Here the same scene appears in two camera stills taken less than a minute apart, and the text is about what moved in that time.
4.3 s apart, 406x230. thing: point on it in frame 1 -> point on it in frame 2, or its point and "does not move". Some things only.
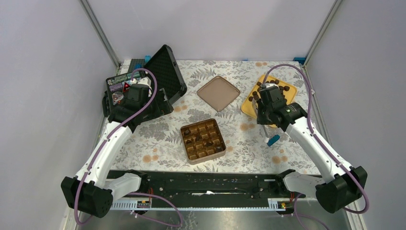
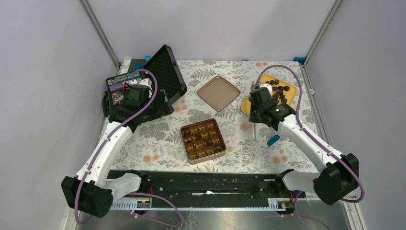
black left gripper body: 145,113 does not move
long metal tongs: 265,133 -> 253,131
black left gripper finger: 164,106 does not move
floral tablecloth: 157,144 does not move
